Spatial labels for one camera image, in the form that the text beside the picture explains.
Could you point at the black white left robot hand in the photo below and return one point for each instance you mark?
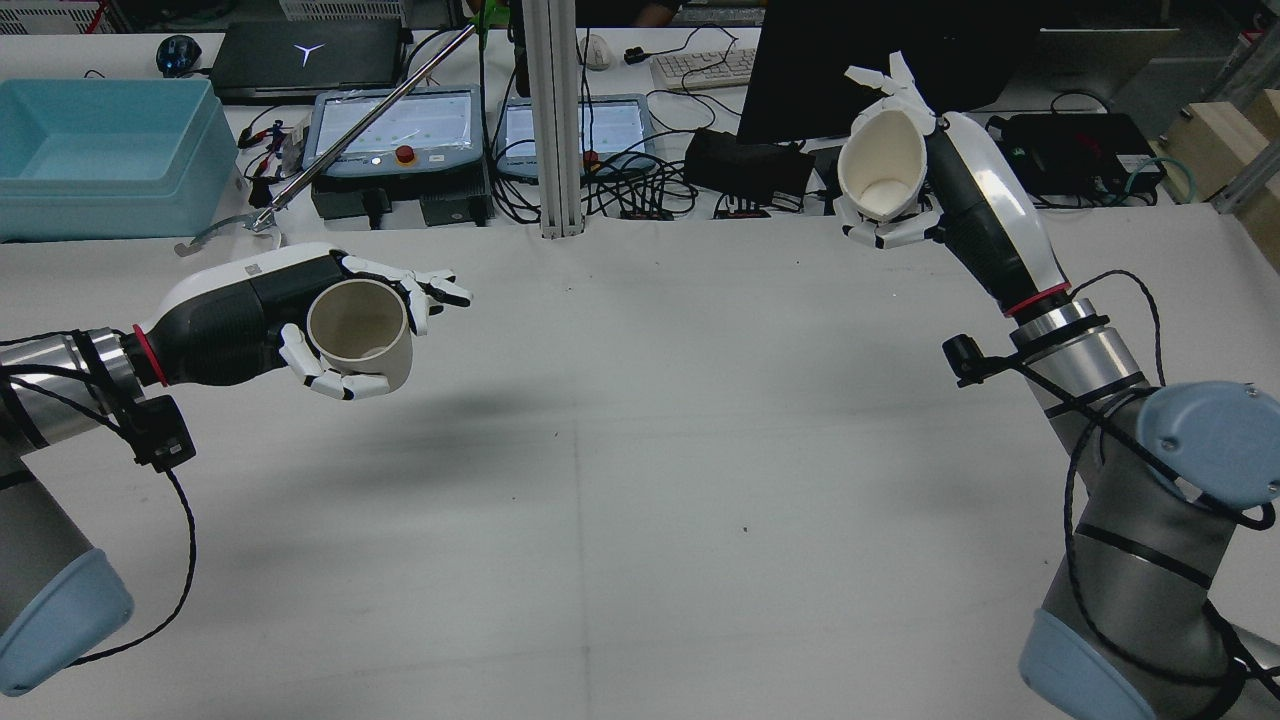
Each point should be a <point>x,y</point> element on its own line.
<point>220,320</point>

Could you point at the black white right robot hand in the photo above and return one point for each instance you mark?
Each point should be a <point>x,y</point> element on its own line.
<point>990,220</point>

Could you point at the white paper cup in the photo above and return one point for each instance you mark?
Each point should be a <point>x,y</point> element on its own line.
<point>880,150</point>

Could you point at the beige paper cup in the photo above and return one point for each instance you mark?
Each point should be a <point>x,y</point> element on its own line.
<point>360,320</point>

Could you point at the left UR5e robot arm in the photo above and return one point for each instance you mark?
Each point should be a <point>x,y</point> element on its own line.
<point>60,620</point>

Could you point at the black electronics box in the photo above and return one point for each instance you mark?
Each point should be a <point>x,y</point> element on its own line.
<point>1080,150</point>

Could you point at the red blue clip leads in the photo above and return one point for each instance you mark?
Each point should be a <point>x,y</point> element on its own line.
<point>262,160</point>

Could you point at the black power box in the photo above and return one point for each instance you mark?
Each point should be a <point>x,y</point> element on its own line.
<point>345,200</point>

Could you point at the light blue plastic bin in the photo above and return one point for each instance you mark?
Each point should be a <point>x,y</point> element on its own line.
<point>110,150</point>

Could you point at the metal reacher grabber tool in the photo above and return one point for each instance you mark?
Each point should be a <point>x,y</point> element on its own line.
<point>350,135</point>

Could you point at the wooden block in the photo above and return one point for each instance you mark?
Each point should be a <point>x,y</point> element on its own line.
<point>1215,130</point>

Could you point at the black USB hub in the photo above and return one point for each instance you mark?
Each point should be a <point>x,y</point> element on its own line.
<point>648,213</point>
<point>742,213</point>

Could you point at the black Huawei monitor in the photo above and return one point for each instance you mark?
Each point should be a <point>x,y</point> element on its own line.
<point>800,60</point>

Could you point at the black power adapter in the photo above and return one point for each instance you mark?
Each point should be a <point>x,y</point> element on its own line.
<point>455,205</point>

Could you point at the black mouse with blue lights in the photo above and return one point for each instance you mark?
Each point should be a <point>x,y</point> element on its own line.
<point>178,55</point>

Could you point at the black laptop with Y logo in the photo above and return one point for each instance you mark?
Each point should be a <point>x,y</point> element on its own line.
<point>300,60</point>

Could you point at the grey teach pendant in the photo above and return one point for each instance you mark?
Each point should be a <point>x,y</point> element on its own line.
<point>440,125</point>
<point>615,130</point>

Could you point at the white keyboard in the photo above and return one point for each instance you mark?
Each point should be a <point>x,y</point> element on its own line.
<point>705,68</point>

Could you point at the white computer mouse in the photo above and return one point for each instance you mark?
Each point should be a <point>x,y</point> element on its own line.
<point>597,52</point>

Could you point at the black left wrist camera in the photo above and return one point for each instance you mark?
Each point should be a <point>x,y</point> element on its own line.
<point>165,435</point>

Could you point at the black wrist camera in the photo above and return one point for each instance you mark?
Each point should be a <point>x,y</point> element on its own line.
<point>965,360</point>
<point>165,435</point>

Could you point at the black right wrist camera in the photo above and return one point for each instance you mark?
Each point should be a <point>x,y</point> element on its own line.
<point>965,360</point>

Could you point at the aluminium frame rail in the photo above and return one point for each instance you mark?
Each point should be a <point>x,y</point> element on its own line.
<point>1245,188</point>

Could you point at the aluminium frame post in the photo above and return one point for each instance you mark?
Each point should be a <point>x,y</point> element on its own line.
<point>555,120</point>

